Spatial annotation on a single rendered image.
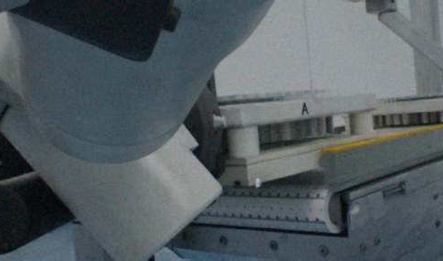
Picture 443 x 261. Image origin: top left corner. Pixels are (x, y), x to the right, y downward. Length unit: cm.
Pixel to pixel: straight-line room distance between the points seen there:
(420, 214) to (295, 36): 394
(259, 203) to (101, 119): 46
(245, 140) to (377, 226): 22
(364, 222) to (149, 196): 37
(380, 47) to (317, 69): 55
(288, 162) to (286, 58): 416
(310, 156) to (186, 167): 29
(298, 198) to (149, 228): 34
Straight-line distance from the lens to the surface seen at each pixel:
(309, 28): 456
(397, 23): 73
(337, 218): 58
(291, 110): 53
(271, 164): 51
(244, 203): 63
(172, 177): 27
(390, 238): 67
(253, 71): 488
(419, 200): 74
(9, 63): 21
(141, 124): 18
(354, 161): 59
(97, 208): 27
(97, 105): 16
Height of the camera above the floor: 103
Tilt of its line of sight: 3 degrees down
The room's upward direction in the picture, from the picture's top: 5 degrees counter-clockwise
